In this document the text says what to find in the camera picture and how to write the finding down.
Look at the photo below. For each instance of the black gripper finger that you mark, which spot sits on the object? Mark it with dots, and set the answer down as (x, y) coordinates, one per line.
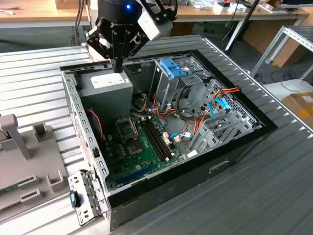
(133, 41)
(102, 41)

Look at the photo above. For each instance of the grey metal disk bay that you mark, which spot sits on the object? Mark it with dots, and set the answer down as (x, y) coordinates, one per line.
(210, 143)

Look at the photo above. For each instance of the blue plastic drive clip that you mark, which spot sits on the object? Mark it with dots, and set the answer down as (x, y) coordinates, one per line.
(178, 73)
(168, 64)

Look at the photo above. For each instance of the flat cardboard box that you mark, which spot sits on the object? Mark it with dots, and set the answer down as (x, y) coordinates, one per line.
(71, 4)

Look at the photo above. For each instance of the small brown cardboard box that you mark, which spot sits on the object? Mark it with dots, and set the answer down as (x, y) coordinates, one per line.
(183, 29)

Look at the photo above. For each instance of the grey power supply unit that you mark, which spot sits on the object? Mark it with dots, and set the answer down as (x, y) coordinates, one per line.
(105, 98)

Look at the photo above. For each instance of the wooden desk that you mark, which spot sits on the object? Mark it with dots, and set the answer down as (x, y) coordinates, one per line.
(36, 13)
(185, 14)

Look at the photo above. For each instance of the grey metal drive cage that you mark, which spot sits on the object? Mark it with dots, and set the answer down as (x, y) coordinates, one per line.
(168, 90)

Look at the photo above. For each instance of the CPU socket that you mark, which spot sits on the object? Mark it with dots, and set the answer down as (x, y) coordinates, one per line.
(124, 127)

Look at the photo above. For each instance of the black RAM slot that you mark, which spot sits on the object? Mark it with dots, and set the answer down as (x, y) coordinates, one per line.
(160, 139)
(153, 139)
(156, 139)
(163, 139)

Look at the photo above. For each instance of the black stand pole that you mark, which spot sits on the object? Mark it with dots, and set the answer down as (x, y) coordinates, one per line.
(243, 24)

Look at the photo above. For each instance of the green motherboard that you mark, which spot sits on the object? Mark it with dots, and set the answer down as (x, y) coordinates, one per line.
(127, 159)

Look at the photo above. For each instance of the blue expansion slot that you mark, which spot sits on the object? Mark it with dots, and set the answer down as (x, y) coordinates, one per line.
(134, 174)

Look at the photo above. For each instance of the grey parts rack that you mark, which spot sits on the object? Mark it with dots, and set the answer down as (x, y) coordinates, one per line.
(31, 159)

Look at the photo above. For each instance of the black open PC case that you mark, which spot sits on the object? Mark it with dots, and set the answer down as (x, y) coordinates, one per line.
(183, 181)

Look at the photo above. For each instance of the white side table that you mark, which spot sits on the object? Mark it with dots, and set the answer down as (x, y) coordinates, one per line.
(281, 90)

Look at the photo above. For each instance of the green RAM stick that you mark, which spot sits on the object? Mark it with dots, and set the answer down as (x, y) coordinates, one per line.
(8, 191)

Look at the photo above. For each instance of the cardboard box yellow tape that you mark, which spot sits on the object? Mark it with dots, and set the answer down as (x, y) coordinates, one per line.
(300, 105)

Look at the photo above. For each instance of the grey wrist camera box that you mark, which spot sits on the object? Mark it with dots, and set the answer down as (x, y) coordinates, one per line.
(151, 27)

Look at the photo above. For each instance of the metal expansion slot bracket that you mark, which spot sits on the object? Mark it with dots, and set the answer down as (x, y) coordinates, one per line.
(77, 181)

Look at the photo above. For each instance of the aluminium profile frame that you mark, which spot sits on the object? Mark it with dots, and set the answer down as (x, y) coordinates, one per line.
(300, 36)

